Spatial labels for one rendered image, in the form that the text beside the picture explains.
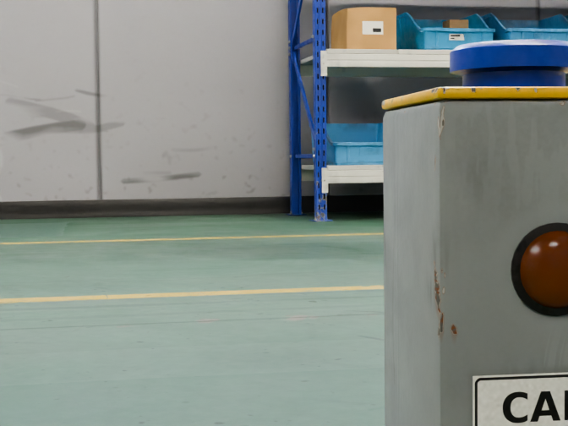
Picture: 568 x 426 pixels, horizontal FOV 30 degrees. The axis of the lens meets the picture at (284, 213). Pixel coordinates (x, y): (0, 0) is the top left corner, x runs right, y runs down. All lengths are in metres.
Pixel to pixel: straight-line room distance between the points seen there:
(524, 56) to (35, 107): 5.21
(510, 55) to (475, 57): 0.01
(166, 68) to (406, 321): 5.22
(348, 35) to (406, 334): 4.68
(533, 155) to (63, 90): 5.23
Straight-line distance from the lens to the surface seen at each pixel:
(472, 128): 0.31
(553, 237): 0.31
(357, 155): 4.97
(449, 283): 0.31
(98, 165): 5.51
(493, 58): 0.33
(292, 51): 5.44
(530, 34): 5.27
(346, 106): 5.69
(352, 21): 5.02
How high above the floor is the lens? 0.29
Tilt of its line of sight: 3 degrees down
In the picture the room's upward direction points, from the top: 1 degrees counter-clockwise
